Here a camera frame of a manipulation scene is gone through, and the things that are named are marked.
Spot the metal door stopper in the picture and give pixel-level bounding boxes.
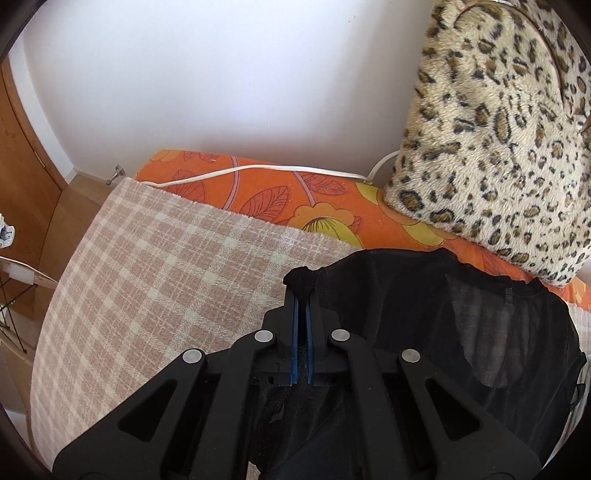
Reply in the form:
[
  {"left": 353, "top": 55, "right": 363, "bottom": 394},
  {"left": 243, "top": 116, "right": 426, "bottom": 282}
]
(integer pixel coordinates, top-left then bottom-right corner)
[{"left": 105, "top": 165, "right": 125, "bottom": 186}]

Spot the black t-shirt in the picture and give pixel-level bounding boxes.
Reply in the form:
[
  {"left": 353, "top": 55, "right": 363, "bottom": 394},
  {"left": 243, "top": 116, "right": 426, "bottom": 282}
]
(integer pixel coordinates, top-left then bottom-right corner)
[{"left": 244, "top": 247, "right": 588, "bottom": 480}]

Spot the light blue chair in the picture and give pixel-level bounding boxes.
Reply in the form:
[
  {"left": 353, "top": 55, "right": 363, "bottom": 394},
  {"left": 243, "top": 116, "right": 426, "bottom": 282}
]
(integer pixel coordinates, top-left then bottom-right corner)
[{"left": 1, "top": 256, "right": 58, "bottom": 365}]

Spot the leopard print cushion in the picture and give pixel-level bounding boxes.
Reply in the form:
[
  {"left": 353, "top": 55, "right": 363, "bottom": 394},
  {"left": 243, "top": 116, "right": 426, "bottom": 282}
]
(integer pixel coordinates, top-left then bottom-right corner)
[{"left": 383, "top": 1, "right": 590, "bottom": 287}]

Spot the white cable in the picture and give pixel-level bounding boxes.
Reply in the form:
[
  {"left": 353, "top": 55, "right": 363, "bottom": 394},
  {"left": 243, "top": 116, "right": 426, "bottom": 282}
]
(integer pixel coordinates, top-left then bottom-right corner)
[{"left": 138, "top": 149, "right": 403, "bottom": 188}]

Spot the wooden door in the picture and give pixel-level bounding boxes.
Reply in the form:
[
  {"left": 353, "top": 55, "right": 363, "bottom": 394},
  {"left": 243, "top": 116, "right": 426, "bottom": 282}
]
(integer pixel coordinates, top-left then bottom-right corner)
[{"left": 0, "top": 57, "right": 70, "bottom": 319}]

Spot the orange floral bed sheet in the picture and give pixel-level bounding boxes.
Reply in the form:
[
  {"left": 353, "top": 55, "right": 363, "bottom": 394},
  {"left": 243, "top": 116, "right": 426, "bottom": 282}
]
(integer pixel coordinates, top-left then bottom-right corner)
[{"left": 134, "top": 149, "right": 591, "bottom": 315}]

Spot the pink plaid blanket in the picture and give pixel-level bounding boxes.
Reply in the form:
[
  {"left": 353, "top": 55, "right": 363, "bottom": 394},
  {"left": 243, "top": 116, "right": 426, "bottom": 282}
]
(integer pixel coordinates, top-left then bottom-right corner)
[{"left": 31, "top": 179, "right": 355, "bottom": 464}]

